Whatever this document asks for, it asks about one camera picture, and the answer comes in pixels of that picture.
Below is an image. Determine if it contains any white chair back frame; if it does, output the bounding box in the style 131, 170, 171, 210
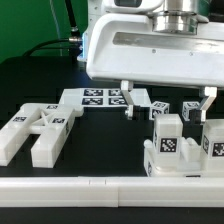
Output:
0, 103, 84, 168

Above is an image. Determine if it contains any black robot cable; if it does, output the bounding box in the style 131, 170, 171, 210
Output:
21, 0, 84, 58

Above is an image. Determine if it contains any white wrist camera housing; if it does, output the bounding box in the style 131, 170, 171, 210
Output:
101, 0, 164, 14

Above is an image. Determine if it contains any white chair seat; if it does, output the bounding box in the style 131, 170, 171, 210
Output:
144, 137, 224, 178

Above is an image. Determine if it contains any white marker base plate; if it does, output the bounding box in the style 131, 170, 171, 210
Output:
59, 88, 151, 107

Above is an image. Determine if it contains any white front fence rail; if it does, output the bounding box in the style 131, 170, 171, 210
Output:
0, 177, 224, 207

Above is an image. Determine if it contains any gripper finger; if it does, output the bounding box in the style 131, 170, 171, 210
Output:
189, 86, 217, 125

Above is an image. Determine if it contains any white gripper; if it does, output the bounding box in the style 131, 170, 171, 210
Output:
87, 13, 224, 120

